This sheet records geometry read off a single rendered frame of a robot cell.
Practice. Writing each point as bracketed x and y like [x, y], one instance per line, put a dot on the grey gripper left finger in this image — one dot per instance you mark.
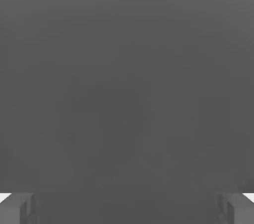
[13, 210]

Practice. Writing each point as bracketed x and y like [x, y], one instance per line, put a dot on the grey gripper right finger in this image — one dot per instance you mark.
[241, 211]

